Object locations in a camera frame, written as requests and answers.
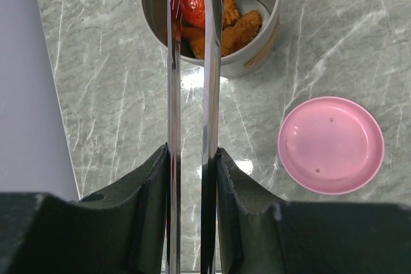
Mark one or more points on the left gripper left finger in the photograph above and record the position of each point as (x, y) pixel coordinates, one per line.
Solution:
(118, 229)

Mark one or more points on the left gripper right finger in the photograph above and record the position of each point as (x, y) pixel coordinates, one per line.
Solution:
(261, 233)

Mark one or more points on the pink round lid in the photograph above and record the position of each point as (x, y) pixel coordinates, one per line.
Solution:
(331, 145)

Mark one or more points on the fried chicken nugget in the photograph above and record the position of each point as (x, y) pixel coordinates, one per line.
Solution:
(242, 33)

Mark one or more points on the orange fried piece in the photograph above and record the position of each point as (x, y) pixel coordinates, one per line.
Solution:
(230, 13)

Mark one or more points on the metal tongs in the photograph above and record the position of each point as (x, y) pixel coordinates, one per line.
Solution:
(212, 65)

